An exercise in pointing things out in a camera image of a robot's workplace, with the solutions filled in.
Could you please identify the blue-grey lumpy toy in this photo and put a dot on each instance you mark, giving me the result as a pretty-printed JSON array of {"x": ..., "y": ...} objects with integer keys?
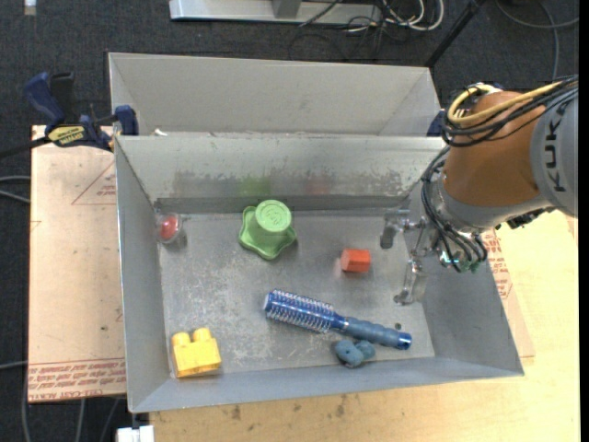
[{"x": 352, "y": 352}]

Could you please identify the red ball in clear cup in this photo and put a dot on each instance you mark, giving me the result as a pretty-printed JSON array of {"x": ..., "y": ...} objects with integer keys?
[{"x": 169, "y": 228}]

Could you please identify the grey metal bin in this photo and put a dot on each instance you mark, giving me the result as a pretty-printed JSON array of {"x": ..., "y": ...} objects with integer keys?
[{"x": 276, "y": 339}]

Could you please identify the black cylinder on white bracket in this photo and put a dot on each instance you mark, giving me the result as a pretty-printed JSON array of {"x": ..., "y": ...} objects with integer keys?
[{"x": 522, "y": 220}]

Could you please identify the yellow toy brick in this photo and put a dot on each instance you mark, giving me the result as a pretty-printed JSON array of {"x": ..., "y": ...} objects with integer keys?
[{"x": 195, "y": 355}]

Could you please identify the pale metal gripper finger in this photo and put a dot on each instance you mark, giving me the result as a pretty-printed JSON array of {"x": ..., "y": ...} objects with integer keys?
[
  {"x": 389, "y": 235},
  {"x": 413, "y": 283}
]

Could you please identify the blue hairbrush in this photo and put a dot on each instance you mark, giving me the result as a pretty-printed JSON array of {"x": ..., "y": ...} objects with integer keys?
[{"x": 303, "y": 313}]

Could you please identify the green plastic cup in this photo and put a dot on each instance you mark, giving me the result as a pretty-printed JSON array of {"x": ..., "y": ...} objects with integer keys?
[{"x": 271, "y": 224}]

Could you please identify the orange-red block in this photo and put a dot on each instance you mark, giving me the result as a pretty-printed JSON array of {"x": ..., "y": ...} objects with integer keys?
[{"x": 355, "y": 260}]

